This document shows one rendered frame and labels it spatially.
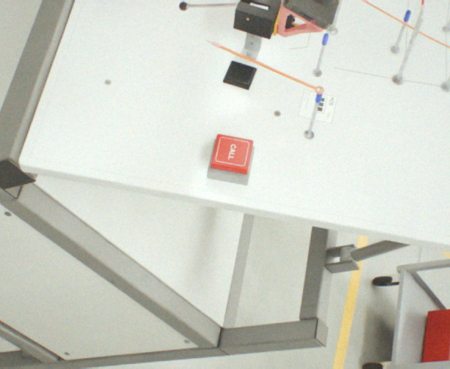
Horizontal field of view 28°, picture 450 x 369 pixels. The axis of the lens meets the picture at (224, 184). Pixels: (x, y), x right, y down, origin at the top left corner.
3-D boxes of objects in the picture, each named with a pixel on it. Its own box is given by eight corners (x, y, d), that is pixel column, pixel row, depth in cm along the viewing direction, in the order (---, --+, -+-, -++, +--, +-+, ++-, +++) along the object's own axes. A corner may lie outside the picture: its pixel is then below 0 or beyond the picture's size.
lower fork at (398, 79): (403, 86, 133) (429, 20, 121) (391, 83, 133) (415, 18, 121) (404, 75, 134) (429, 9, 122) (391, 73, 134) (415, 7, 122)
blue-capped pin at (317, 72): (313, 67, 134) (323, 28, 126) (323, 70, 134) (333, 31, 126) (310, 75, 133) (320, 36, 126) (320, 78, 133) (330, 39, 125)
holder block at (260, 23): (241, 8, 132) (244, -12, 129) (278, 19, 131) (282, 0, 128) (233, 28, 130) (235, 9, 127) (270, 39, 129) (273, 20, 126)
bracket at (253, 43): (249, 33, 136) (252, 10, 132) (264, 37, 136) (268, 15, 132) (240, 55, 134) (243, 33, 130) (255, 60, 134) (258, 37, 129)
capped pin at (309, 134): (302, 130, 128) (315, 83, 119) (313, 130, 128) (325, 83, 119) (304, 139, 127) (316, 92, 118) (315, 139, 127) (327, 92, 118)
